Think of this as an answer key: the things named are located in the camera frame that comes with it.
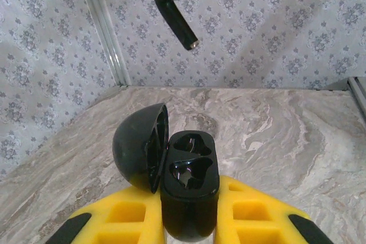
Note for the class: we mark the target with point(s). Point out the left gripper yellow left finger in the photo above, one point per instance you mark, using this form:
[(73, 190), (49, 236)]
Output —
[(125, 212)]

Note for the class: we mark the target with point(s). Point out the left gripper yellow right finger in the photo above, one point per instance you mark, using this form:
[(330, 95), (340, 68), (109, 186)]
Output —
[(251, 212)]

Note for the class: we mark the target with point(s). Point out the left aluminium corner post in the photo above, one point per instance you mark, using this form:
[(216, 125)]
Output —
[(108, 41)]

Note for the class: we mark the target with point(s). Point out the right aluminium table side rail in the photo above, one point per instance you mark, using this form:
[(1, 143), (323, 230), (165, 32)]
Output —
[(358, 89)]

